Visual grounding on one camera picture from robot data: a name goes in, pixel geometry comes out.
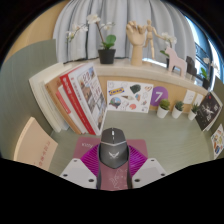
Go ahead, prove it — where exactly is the small plant in white pot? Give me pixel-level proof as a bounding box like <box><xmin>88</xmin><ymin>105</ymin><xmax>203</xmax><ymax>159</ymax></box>
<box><xmin>187</xmin><ymin>103</ymin><xmax>200</xmax><ymax>122</ymax></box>
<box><xmin>171</xmin><ymin>100</ymin><xmax>185</xmax><ymax>120</ymax></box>
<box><xmin>156</xmin><ymin>98</ymin><xmax>171</xmax><ymax>120</ymax></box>

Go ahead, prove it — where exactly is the white illustrated sticker card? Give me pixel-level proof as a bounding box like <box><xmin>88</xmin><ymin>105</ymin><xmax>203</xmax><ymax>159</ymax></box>
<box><xmin>106</xmin><ymin>80</ymin><xmax>154</xmax><ymax>114</ymax></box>

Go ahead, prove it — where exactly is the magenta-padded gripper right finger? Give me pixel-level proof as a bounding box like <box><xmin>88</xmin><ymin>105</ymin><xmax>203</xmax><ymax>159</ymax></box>
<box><xmin>127</xmin><ymin>144</ymin><xmax>168</xmax><ymax>190</ymax></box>

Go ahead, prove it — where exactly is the black wooden horse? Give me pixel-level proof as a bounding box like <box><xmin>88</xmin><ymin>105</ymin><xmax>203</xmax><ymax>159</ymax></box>
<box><xmin>185</xmin><ymin>55</ymin><xmax>198</xmax><ymax>76</ymax></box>

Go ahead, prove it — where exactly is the red-spined book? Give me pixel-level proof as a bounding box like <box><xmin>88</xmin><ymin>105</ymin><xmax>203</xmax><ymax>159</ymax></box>
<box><xmin>54</xmin><ymin>71</ymin><xmax>98</xmax><ymax>136</ymax></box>

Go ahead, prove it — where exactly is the round purple number sign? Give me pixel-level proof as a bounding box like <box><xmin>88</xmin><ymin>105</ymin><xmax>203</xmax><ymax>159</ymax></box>
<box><xmin>149</xmin><ymin>86</ymin><xmax>169</xmax><ymax>108</ymax></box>

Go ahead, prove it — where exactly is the dark-framed window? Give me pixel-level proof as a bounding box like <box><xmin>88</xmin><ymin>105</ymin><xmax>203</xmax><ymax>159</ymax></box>
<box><xmin>181</xmin><ymin>13</ymin><xmax>224</xmax><ymax>81</ymax></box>

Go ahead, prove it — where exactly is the colourful illustrated picture book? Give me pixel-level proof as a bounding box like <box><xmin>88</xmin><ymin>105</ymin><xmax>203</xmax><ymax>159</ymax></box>
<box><xmin>210</xmin><ymin>123</ymin><xmax>224</xmax><ymax>160</ymax></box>

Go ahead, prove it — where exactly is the dark grey computer mouse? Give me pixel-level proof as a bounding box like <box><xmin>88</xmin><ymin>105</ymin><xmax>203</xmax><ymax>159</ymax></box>
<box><xmin>98</xmin><ymin>127</ymin><xmax>130</xmax><ymax>170</ymax></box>

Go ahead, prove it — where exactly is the green desk partition panel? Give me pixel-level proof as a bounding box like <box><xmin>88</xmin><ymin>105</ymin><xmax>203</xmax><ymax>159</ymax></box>
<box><xmin>212</xmin><ymin>75</ymin><xmax>224</xmax><ymax>103</ymax></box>
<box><xmin>0</xmin><ymin>38</ymin><xmax>64</xmax><ymax>159</ymax></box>

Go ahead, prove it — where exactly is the light grey curtain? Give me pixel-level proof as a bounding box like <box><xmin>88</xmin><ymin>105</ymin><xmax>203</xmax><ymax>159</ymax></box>
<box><xmin>53</xmin><ymin>0</ymin><xmax>198</xmax><ymax>64</ymax></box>

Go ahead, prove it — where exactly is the light wooden ledge shelf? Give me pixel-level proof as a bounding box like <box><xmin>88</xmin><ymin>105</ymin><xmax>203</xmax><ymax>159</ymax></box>
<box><xmin>63</xmin><ymin>58</ymin><xmax>210</xmax><ymax>114</ymax></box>

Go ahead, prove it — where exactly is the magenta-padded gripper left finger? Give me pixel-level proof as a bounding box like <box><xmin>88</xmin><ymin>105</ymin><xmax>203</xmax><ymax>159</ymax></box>
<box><xmin>59</xmin><ymin>143</ymin><xmax>102</xmax><ymax>190</ymax></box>

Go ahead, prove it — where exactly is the tan-cover book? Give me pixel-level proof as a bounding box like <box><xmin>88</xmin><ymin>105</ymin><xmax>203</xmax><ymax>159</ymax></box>
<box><xmin>44</xmin><ymin>78</ymin><xmax>83</xmax><ymax>135</ymax></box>

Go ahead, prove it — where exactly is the black-cover book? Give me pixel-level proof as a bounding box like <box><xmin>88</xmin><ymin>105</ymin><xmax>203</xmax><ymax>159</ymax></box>
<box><xmin>194</xmin><ymin>91</ymin><xmax>224</xmax><ymax>132</ymax></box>

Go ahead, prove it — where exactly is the wooden artist mannequin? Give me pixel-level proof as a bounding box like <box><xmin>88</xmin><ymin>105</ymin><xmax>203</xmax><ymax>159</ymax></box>
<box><xmin>143</xmin><ymin>19</ymin><xmax>167</xmax><ymax>61</ymax></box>

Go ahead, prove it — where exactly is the pink wooden horse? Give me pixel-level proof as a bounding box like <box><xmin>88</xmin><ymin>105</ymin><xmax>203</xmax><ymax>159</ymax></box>
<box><xmin>164</xmin><ymin>46</ymin><xmax>188</xmax><ymax>78</ymax></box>

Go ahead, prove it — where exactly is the maroon mouse pad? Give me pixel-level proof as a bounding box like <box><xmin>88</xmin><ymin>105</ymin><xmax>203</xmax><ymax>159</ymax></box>
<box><xmin>73</xmin><ymin>137</ymin><xmax>149</xmax><ymax>192</ymax></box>

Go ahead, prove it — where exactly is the white orchid in black pot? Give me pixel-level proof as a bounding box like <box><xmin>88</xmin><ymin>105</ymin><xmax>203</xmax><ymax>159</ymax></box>
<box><xmin>199</xmin><ymin>57</ymin><xmax>218</xmax><ymax>90</ymax></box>
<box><xmin>159</xmin><ymin>31</ymin><xmax>178</xmax><ymax>68</ymax></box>
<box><xmin>65</xmin><ymin>13</ymin><xmax>118</xmax><ymax>65</ymax></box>

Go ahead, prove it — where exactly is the wooden hand model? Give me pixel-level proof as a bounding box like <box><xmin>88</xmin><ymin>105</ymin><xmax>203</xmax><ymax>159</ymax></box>
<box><xmin>125</xmin><ymin>20</ymin><xmax>148</xmax><ymax>67</ymax></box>

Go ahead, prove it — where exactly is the beige booklet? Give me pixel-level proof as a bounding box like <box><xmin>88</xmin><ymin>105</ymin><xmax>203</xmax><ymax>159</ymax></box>
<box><xmin>13</xmin><ymin>116</ymin><xmax>59</xmax><ymax>172</ymax></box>

